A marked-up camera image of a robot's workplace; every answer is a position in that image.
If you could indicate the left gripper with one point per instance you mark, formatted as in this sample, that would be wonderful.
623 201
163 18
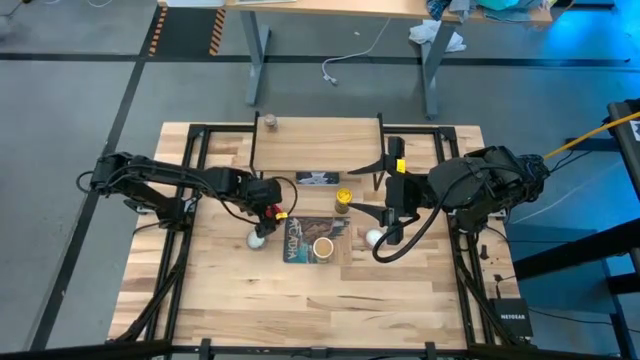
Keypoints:
265 192

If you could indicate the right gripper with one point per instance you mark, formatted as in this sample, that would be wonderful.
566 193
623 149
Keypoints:
402 195

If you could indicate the red-lid smoked paprika tin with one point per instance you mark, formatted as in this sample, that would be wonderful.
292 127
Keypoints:
270 211

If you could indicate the yellow-lid dark spice jar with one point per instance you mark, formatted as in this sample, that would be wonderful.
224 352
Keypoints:
343 200

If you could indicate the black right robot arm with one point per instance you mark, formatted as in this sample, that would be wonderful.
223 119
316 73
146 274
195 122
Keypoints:
480 185

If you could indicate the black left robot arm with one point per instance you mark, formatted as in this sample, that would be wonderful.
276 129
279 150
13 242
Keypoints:
165 172

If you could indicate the wooden desk shelf black legs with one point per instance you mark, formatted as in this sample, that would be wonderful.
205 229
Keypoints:
320 145

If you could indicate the left white ball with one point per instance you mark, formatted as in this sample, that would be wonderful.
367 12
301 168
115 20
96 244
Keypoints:
254 242

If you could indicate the Acadia national park book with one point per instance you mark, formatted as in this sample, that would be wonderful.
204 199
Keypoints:
300 245

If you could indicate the small dark mountain notebook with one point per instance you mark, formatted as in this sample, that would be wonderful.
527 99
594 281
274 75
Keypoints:
317 178

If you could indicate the small black plug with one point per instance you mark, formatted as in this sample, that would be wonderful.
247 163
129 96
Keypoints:
483 251

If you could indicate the white crumpled cloth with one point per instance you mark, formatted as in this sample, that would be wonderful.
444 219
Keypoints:
425 32

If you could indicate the wooden desk grey legs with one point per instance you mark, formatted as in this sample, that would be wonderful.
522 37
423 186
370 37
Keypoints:
350 6

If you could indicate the thick black steel beam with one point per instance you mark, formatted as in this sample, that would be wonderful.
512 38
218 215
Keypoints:
575 247

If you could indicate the pile of mixed clothes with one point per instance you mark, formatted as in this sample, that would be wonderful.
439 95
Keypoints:
500 7

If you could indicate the white box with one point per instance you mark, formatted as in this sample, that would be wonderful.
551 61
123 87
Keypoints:
195 2

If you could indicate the right arm silver base plate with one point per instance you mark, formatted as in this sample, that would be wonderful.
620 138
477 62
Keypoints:
451 212

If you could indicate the left arm silver base plate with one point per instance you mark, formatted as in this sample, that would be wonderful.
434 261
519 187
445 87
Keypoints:
134 205

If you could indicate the black aluminium table frame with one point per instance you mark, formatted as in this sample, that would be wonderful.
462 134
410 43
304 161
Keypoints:
464 300

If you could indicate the black Netgear network switch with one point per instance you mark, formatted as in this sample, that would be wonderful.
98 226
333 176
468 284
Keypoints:
511 317

